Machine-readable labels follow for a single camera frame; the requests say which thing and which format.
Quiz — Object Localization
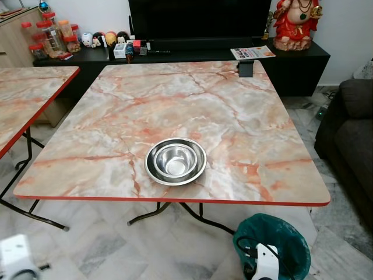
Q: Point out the dark grey sofa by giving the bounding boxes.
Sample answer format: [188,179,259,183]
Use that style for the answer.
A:
[314,78,373,229]

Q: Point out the patterned grey cushion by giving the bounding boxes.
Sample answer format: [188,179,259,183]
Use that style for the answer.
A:
[354,61,373,80]

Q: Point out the black tv console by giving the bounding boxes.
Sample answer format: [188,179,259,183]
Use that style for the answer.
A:
[33,38,331,97]

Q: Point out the bin with green bag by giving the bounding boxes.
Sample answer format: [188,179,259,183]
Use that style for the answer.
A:
[233,213,312,280]

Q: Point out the red laughing buddha statue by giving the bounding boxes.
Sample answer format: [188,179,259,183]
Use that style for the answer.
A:
[272,0,323,52]

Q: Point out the black clamp block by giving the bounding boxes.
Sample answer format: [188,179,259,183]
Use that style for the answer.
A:
[237,59,255,79]

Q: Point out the orange white magazine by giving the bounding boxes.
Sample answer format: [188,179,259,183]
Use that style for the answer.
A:
[230,45,277,61]

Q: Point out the pink marble folding table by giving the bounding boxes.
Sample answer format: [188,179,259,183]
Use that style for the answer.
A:
[13,59,332,207]

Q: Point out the small steel bowl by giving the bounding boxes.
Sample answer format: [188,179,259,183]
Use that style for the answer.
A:
[152,143,199,179]

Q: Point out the black television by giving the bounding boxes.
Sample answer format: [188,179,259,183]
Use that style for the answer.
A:
[128,0,273,41]

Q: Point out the wide steel bowl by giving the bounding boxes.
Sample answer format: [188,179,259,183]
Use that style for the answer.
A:
[144,137,208,187]

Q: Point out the black folding table legs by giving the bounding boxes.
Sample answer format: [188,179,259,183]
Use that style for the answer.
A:
[126,201,237,235]

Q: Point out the small white box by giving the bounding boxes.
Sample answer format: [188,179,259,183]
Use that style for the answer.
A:
[113,42,135,60]

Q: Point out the black round figurine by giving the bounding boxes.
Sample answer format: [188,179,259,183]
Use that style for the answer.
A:
[117,30,131,45]

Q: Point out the yellow round figurine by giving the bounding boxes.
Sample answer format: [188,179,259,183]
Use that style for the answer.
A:
[104,31,118,47]

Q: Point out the white round figurine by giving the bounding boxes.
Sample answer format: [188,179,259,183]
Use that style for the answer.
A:
[81,31,94,48]

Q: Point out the orange snack jar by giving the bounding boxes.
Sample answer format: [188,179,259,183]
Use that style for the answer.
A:
[58,19,74,41]

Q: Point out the large red-lidded plastic jar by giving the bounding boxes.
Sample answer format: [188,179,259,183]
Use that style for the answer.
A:
[36,20,66,57]

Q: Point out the low red-lidded jar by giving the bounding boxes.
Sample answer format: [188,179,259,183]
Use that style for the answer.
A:
[29,43,48,60]

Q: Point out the black side table legs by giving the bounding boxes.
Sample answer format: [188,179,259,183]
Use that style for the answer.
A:
[0,128,70,232]

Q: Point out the pink marble table red edge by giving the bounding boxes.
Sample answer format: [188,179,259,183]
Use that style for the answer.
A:
[0,66,81,159]

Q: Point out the slim red-lidded plastic jar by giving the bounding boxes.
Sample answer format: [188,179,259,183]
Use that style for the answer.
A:
[20,22,35,48]

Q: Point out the light wooden cabinet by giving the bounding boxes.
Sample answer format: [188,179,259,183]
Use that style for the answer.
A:
[0,6,45,68]

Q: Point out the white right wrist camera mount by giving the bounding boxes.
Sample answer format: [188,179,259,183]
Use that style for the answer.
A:
[254,243,281,280]

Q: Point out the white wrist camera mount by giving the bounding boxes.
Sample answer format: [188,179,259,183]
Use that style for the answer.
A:
[0,234,42,280]
[254,243,281,280]

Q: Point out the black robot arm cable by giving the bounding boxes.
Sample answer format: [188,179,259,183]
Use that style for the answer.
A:
[235,236,261,279]

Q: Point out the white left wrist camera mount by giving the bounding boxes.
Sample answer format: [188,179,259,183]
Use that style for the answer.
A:
[0,234,42,280]

